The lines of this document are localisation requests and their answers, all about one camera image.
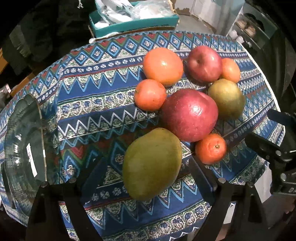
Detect small tangerine with stem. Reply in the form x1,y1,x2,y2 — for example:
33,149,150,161
195,133,227,165

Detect large red apple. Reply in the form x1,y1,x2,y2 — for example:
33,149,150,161
159,89,218,142

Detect small orange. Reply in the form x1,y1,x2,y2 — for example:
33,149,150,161
220,58,240,83

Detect small red apple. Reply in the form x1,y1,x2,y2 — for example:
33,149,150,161
187,45,222,83

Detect medium orange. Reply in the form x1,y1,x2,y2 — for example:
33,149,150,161
134,79,167,111

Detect large orange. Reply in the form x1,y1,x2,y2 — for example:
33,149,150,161
143,47,184,86

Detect glass fruit bowl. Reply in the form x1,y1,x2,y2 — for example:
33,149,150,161
1,94,59,216

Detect grey shoe rack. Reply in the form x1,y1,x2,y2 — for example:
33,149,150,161
226,1,278,54

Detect blue patterned tablecloth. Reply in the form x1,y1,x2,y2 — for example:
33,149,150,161
0,30,286,241

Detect teal cardboard box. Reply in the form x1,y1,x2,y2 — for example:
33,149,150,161
89,1,179,38

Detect dark hanging clothes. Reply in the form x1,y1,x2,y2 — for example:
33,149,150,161
1,1,95,75

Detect clear plastic bag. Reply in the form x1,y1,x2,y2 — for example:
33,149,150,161
130,0,175,20

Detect white printed plastic bag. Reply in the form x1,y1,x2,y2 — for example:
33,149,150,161
95,0,133,25

